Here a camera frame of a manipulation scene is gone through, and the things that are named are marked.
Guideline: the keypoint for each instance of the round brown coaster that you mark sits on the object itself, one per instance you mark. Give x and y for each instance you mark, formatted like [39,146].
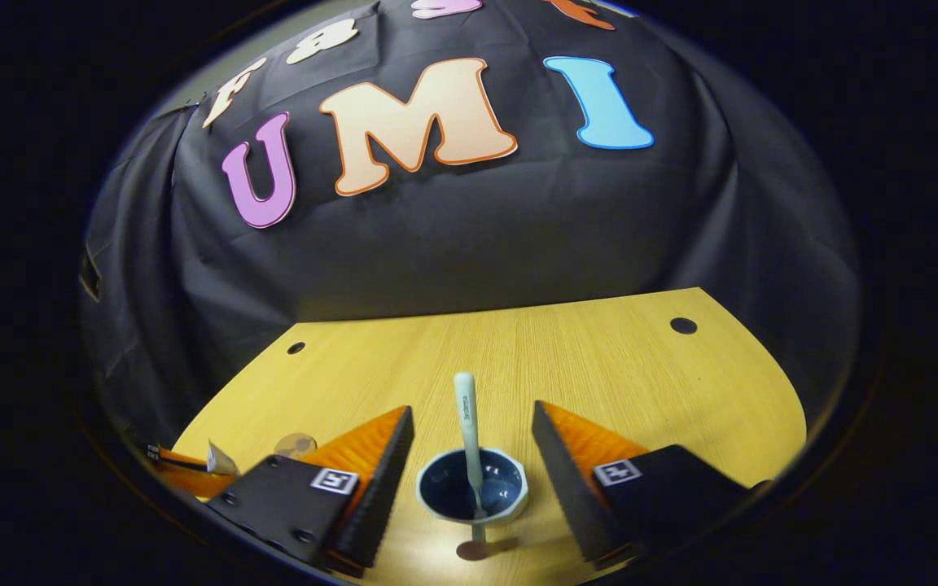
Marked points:
[294,446]

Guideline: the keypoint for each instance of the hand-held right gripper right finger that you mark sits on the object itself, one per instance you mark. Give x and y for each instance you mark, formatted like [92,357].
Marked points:
[571,488]

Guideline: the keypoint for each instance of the wooden desktop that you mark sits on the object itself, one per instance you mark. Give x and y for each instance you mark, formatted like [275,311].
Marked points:
[624,366]

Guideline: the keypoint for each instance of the pale green toothbrush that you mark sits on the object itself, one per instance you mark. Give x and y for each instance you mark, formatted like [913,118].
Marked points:
[466,415]

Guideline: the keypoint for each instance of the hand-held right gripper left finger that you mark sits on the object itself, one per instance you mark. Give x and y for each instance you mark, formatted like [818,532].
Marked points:
[383,496]

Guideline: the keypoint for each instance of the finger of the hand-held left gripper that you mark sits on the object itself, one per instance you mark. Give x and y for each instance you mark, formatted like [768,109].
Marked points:
[184,480]

